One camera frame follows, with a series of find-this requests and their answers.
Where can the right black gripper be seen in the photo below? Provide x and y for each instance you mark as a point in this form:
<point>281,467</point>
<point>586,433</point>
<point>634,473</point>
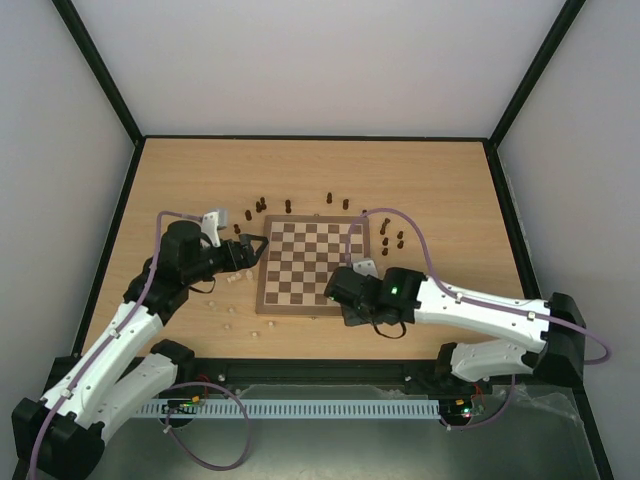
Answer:
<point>353,317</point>

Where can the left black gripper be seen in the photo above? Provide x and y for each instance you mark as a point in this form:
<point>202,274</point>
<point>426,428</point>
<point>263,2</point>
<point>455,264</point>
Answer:
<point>249,261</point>

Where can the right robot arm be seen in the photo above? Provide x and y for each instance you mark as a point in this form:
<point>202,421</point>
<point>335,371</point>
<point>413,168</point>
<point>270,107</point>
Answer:
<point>541,338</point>

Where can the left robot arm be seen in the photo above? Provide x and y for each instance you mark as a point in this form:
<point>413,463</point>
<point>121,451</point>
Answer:
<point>65,432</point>

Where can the wooden chess board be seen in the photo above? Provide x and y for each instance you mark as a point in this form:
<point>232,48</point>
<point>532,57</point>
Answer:
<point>302,253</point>

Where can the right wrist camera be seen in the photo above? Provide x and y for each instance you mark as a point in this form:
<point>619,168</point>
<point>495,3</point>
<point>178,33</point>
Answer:
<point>365,267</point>

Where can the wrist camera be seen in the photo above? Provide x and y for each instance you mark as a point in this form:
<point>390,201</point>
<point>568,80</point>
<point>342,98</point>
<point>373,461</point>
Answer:
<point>365,267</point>
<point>212,222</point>

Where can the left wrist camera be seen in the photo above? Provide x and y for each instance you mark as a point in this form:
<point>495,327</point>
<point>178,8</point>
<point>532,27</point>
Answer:
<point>212,222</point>

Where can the black aluminium frame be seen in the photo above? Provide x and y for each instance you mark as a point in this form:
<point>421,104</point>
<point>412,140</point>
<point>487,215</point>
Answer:
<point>330,372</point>

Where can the light blue cable duct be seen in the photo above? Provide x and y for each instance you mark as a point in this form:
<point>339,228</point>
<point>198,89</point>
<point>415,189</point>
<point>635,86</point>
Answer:
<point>294,409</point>

